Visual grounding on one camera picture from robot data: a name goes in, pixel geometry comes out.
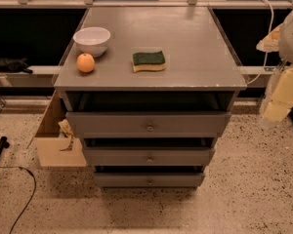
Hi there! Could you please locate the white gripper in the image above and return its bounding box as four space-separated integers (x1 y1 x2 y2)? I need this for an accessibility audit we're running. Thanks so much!
256 24 293 127

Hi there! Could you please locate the grey drawer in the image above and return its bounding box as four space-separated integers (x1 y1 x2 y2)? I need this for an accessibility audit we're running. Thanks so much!
83 137 215 166
95 166 204 188
66 112 230 138

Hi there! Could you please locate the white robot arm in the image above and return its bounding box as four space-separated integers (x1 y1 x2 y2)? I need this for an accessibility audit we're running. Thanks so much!
256 10 293 129

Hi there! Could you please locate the grey drawer cabinet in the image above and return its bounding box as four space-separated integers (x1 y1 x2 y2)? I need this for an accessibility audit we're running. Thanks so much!
54 5 248 189

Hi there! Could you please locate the grey top drawer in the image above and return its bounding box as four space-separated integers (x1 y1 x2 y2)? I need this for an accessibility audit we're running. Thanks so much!
66 112 230 138

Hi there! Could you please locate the grey bottom drawer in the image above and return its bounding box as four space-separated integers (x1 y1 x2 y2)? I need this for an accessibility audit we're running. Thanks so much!
95 166 204 188

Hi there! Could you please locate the open cardboard box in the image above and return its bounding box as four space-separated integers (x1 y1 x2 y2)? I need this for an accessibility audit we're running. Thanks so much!
33 91 87 167

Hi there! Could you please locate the green yellow sponge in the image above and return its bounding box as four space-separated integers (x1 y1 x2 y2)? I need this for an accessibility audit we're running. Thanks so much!
132 51 166 72

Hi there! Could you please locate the white ceramic bowl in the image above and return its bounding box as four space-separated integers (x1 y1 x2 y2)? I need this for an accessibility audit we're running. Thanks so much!
73 27 111 57

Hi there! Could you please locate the orange fruit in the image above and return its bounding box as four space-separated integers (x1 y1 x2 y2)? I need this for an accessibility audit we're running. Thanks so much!
76 54 95 73

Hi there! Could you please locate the white hanging cable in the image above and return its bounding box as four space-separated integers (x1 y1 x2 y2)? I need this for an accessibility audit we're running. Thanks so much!
245 0 275 86

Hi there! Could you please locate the metal rail frame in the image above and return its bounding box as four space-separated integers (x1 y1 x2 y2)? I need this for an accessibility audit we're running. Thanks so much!
0 0 293 115

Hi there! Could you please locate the black object on rail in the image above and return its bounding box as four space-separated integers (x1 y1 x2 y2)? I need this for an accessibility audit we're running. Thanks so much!
0 58 33 74

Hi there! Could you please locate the black floor cable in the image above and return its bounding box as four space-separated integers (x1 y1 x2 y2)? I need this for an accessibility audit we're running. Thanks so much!
0 165 37 234

